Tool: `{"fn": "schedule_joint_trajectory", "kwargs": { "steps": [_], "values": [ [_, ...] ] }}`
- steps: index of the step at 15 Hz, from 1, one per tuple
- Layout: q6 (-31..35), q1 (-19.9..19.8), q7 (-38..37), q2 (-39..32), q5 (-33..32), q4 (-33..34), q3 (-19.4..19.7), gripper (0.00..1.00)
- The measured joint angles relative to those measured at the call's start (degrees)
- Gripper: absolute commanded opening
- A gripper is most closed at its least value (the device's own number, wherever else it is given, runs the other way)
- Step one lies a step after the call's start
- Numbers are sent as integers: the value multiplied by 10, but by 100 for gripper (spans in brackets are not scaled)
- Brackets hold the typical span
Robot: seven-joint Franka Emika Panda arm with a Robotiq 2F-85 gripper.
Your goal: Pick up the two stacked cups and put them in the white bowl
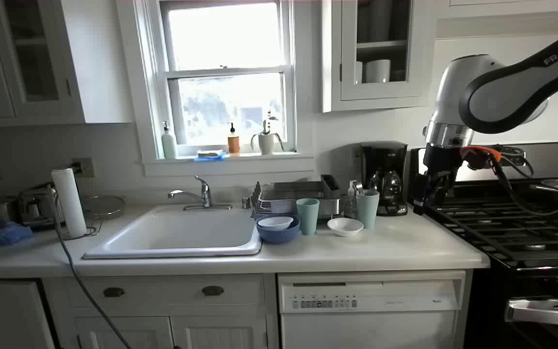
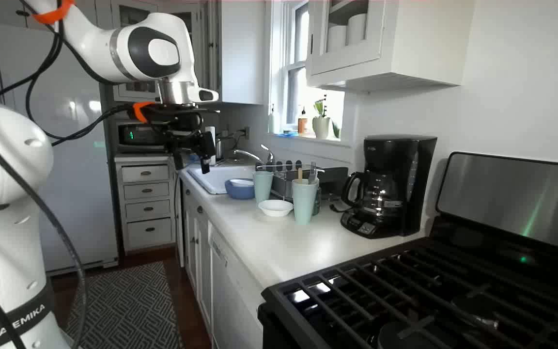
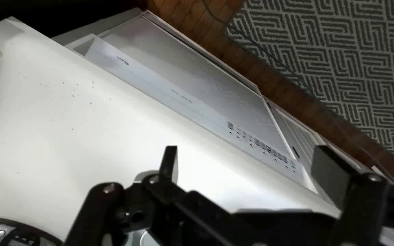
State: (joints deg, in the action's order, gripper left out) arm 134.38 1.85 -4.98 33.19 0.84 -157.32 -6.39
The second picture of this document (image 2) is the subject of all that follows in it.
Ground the dish drying rack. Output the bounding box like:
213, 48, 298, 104
269, 160, 349, 211

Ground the white upper wall cabinet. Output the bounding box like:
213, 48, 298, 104
306, 0, 475, 90

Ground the silver microwave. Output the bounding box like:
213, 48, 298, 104
116, 123, 163, 152

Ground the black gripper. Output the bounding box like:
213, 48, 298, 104
143, 104, 215, 174

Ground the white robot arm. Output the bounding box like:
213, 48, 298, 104
0, 0, 219, 349

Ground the teal single cup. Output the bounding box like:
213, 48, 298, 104
254, 170, 273, 201

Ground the blue bowl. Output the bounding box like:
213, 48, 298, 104
225, 178, 254, 199

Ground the orange soap bottle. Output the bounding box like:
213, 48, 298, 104
296, 108, 308, 135

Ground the chrome faucet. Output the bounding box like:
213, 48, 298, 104
232, 143, 277, 162

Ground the small white bowl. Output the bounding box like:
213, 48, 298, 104
258, 199, 292, 216

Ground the grey patterned rug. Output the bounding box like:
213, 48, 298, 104
66, 261, 184, 349

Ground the white drawer cabinet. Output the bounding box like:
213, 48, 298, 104
114, 154, 174, 253

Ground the black gas stove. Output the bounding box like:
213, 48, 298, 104
258, 151, 558, 349

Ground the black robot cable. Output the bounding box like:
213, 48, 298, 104
0, 0, 145, 349

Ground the white refrigerator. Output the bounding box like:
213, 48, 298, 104
0, 24, 118, 267

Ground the black coffee maker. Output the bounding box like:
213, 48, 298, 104
341, 135, 436, 238

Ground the white base cabinet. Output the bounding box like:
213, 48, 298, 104
182, 178, 261, 349

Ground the white kitchen sink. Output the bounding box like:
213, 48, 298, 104
188, 164, 254, 195

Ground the white potted plant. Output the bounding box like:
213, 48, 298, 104
312, 96, 339, 139

